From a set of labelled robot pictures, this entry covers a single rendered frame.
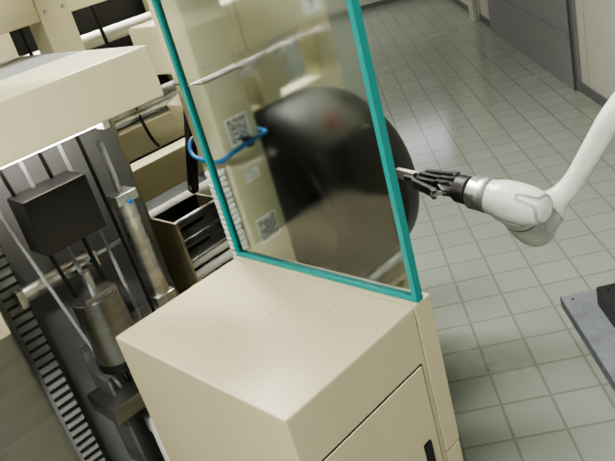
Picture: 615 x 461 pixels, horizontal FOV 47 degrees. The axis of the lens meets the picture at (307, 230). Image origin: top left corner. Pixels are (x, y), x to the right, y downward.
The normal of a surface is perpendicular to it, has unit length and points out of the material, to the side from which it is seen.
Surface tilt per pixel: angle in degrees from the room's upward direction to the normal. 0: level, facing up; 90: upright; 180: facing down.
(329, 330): 0
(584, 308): 0
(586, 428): 0
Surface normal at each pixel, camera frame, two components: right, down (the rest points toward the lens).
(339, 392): 0.69, 0.14
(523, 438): -0.25, -0.88
